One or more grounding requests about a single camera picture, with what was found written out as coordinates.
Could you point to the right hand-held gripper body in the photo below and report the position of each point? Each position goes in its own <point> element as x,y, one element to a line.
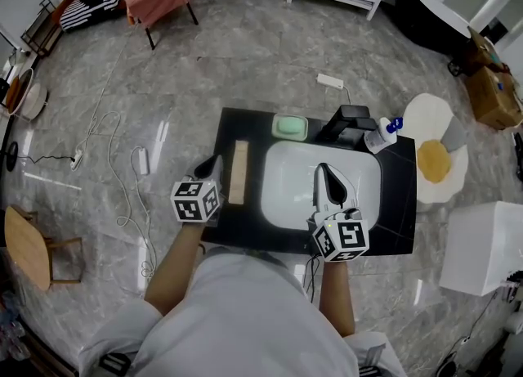
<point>342,239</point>

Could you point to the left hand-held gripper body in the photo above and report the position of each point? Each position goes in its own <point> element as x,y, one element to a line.
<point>192,201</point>

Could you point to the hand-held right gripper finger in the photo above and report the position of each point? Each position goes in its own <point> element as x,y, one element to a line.
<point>338,185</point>
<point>319,187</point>

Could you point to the white toiletry bottle blue cap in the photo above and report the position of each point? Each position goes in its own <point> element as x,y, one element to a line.
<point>378,138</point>

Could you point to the person's right forearm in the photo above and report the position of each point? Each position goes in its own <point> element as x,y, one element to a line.
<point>337,297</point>

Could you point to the person's left forearm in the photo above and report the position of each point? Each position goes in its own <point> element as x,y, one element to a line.
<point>175,269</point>

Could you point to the white sink basin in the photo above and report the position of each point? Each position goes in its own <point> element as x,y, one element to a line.
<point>286,187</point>

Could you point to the black sink counter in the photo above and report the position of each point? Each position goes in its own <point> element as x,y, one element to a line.
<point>241,224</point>

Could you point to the long beige wooden block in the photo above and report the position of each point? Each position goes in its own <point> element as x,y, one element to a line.
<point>239,171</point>

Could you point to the white power strip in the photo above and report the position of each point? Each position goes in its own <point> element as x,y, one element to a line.
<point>77,160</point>
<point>329,80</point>
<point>143,161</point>

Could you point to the green soap dish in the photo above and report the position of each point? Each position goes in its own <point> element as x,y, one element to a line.
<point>276,135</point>

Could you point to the black faucet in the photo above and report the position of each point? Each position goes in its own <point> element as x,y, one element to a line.
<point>347,122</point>

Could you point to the green soap bar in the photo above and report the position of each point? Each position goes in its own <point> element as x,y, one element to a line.
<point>289,127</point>

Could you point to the egg-shaped rug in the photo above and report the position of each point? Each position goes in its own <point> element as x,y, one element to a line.
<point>429,113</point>

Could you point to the person's white shirt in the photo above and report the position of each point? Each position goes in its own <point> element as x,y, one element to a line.
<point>245,318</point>

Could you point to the wooden chair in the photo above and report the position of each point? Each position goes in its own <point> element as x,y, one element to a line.
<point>65,244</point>

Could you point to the white cube side table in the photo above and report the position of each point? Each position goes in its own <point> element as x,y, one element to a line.
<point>482,244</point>

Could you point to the large cardboard box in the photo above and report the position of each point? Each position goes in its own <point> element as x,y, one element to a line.
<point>490,101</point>

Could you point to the black lamp base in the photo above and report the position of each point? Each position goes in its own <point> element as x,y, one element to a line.
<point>12,155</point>

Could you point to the round table with black skirt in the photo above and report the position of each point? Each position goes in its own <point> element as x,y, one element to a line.
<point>425,15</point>

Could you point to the open cardboard box with clutter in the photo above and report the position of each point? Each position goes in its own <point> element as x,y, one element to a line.
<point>480,50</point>

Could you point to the black metal rack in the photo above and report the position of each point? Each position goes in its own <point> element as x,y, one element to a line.
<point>38,28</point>

